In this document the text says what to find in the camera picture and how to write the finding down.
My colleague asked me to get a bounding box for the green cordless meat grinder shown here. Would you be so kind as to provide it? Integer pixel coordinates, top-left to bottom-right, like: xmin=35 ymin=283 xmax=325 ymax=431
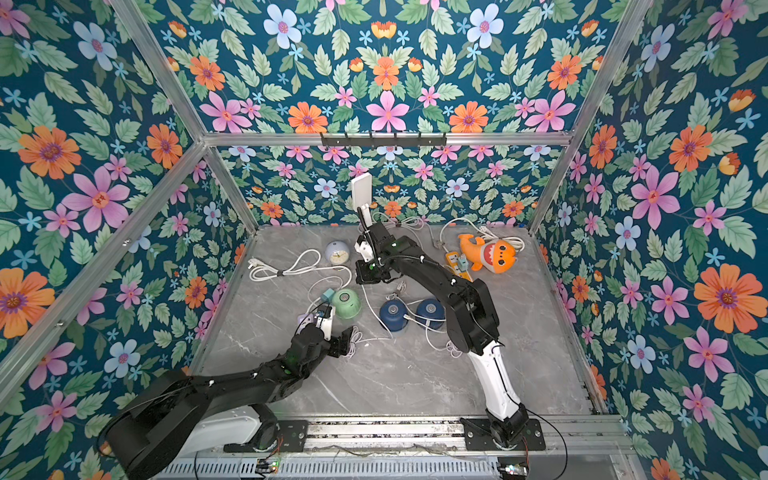
xmin=331 ymin=288 xmax=362 ymax=320

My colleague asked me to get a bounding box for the dark blue meat grinder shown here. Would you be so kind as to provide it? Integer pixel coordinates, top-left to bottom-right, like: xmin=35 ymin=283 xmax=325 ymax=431
xmin=378 ymin=299 xmax=409 ymax=334
xmin=415 ymin=298 xmax=445 ymax=331

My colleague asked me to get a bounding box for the dark blue meat grinder front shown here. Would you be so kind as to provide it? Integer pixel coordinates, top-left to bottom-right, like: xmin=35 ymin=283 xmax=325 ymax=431
xmin=415 ymin=298 xmax=445 ymax=331

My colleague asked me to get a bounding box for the teal USB charger adapter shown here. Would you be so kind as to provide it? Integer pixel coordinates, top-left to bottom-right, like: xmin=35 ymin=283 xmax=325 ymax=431
xmin=457 ymin=255 xmax=470 ymax=271

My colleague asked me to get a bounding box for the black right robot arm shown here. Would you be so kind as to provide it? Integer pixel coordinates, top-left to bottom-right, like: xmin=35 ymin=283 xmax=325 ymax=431
xmin=355 ymin=221 xmax=528 ymax=425

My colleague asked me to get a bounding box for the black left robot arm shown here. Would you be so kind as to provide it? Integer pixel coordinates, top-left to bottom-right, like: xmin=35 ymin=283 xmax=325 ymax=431
xmin=99 ymin=325 xmax=355 ymax=479

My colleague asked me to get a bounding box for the purple power strip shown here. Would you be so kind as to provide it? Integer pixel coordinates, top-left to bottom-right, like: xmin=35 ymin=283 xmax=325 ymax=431
xmin=296 ymin=314 xmax=315 ymax=334

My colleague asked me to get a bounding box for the round blue alarm clock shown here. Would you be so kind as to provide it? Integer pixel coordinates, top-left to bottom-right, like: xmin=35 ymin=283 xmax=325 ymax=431
xmin=324 ymin=240 xmax=350 ymax=266

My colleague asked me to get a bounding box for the white folding desk lamp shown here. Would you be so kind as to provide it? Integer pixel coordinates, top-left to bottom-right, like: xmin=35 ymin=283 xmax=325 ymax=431
xmin=350 ymin=172 xmax=373 ymax=229

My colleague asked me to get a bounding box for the orange power strip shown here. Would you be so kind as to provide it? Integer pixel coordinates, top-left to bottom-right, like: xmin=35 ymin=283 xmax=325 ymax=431
xmin=445 ymin=251 xmax=472 ymax=281

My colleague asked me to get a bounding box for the orange shark plush toy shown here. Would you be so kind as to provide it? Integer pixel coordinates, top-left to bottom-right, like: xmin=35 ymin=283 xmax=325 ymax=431
xmin=458 ymin=234 xmax=517 ymax=274

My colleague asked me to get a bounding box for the white purple strip cord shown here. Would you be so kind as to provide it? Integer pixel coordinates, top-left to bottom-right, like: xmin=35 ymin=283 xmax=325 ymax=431
xmin=247 ymin=248 xmax=348 ymax=283

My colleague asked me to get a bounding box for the white power strip cord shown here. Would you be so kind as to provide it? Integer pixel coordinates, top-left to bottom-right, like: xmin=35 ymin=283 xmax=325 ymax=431
xmin=439 ymin=217 xmax=526 ymax=253

